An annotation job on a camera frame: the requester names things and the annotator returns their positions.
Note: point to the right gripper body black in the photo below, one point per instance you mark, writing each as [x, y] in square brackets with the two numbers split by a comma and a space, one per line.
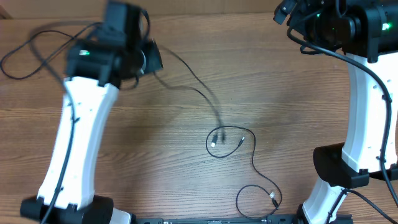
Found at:
[306, 19]

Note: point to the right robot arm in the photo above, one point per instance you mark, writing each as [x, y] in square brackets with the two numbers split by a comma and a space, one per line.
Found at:
[362, 33]

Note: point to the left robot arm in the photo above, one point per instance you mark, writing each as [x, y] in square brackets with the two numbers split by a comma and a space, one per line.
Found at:
[118, 49]

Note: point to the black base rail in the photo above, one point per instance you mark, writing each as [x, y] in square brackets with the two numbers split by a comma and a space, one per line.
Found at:
[271, 219]

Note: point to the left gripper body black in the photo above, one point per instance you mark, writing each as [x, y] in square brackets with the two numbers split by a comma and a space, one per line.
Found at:
[148, 58]

